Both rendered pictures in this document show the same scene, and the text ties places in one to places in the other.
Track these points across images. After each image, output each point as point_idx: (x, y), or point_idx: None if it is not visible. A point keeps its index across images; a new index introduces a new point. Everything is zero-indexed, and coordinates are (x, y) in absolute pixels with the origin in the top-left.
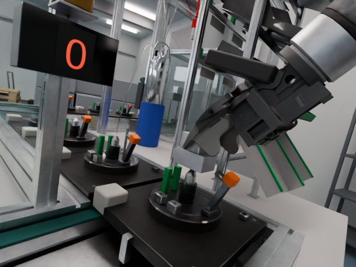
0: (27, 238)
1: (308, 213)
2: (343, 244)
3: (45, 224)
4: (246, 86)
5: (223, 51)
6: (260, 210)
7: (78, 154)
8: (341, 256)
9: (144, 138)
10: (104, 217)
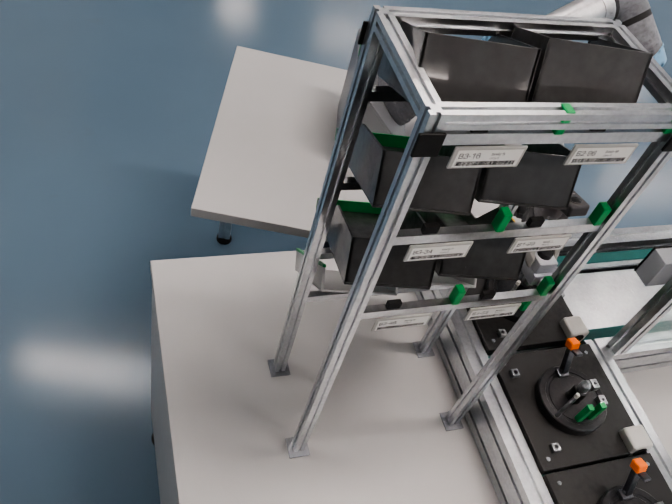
0: (612, 326)
1: (231, 296)
2: (280, 253)
3: (606, 334)
4: None
5: (580, 198)
6: (319, 334)
7: (612, 445)
8: None
9: None
10: None
